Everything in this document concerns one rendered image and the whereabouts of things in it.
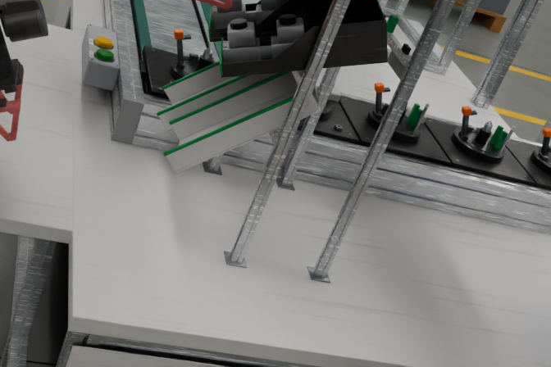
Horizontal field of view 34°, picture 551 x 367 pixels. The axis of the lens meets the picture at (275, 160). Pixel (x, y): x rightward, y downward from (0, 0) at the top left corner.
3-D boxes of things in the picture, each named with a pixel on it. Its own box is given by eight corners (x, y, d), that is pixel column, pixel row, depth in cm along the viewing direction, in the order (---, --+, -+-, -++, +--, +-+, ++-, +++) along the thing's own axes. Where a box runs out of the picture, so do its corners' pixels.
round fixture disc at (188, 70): (172, 85, 194) (175, 77, 193) (166, 59, 206) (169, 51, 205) (232, 100, 199) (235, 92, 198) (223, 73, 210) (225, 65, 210)
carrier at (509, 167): (449, 169, 214) (472, 125, 209) (416, 122, 234) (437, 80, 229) (532, 189, 222) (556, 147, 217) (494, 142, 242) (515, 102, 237)
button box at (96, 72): (81, 84, 195) (88, 59, 193) (81, 46, 213) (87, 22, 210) (113, 92, 198) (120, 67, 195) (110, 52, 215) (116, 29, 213)
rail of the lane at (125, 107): (111, 140, 187) (125, 95, 182) (100, -9, 261) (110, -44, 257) (136, 145, 189) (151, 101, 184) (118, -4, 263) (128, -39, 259)
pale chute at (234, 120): (175, 174, 158) (163, 154, 156) (180, 141, 169) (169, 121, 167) (321, 111, 153) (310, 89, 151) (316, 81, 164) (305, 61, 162)
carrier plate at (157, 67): (148, 98, 189) (152, 89, 188) (141, 52, 209) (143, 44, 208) (253, 124, 197) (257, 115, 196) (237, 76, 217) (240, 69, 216)
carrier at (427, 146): (358, 148, 206) (380, 101, 200) (333, 101, 226) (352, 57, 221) (448, 169, 214) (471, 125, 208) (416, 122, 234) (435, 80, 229)
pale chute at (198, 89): (167, 133, 170) (157, 114, 168) (173, 105, 182) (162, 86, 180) (302, 74, 165) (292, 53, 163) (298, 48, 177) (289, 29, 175)
